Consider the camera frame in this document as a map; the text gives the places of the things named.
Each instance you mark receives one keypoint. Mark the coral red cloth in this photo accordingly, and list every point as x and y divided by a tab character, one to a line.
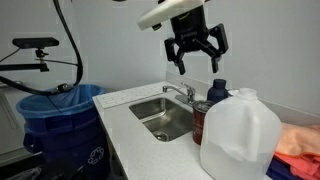
306	165

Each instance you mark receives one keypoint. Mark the black stereo camera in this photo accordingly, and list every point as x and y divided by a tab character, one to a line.
35	42

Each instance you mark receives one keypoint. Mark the blue plastic bin liner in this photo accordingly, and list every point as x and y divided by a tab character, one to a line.
76	95

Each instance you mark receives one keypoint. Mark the chrome sink tap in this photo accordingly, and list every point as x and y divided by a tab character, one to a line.
190	90

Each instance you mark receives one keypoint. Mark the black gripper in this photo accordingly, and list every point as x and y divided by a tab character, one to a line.
190	30

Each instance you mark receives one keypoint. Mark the translucent plastic gallon jug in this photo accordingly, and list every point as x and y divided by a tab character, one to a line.
240	133

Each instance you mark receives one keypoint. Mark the stainless steel sink basin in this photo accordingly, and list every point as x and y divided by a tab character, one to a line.
166	115

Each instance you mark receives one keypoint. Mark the navy blue water bottle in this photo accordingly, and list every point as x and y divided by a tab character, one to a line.
217	93

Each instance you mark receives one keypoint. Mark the metal sink drain strainer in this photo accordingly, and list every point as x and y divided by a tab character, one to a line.
161	136

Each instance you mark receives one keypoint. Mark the brown red can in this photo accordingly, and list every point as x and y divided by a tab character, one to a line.
199	123

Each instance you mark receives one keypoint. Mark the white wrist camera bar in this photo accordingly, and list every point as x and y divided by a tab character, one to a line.
160	12

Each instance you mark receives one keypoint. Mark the orange towel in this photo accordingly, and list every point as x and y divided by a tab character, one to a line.
298	138

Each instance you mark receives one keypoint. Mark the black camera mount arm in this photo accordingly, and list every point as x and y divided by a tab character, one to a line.
23	67

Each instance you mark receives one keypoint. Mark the dark blue cloth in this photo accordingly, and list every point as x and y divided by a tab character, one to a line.
278	170

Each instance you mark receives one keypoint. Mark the white keyboard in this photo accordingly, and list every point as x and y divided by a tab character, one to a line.
126	95

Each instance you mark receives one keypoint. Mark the blue recycling bin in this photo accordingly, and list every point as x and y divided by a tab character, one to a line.
66	140

